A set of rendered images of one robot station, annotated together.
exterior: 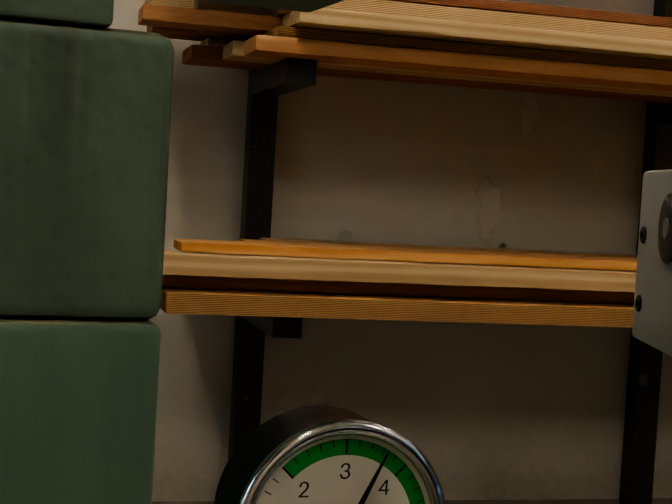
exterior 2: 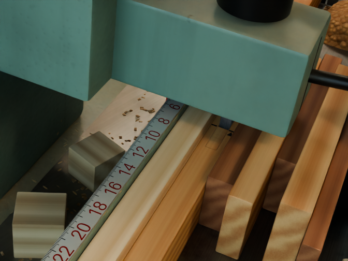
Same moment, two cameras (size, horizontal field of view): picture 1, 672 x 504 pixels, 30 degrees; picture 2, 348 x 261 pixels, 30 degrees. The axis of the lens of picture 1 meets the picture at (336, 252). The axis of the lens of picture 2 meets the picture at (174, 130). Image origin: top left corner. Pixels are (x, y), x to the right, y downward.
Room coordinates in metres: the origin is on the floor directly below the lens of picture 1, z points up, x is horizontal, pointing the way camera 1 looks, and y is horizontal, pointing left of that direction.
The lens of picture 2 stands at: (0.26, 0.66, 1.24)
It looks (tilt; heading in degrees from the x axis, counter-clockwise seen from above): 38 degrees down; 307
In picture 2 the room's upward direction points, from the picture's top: 9 degrees clockwise
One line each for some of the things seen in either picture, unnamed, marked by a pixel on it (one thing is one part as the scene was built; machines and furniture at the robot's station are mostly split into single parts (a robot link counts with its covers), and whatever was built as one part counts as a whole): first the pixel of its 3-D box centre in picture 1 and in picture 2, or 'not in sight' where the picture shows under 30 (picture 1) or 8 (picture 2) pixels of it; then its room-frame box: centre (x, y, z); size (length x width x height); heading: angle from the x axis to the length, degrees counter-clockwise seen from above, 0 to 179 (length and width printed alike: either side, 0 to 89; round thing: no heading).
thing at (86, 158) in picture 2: not in sight; (96, 161); (0.60, 0.33, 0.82); 0.04 x 0.04 x 0.03; 89
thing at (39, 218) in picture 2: not in sight; (40, 225); (0.57, 0.42, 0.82); 0.04 x 0.04 x 0.04; 47
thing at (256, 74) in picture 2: not in sight; (216, 53); (0.49, 0.32, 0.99); 0.14 x 0.07 x 0.09; 20
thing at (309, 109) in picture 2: not in sight; (305, 127); (0.43, 0.26, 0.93); 0.16 x 0.02 x 0.05; 110
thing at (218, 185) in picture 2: not in sight; (255, 131); (0.46, 0.29, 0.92); 0.19 x 0.02 x 0.05; 110
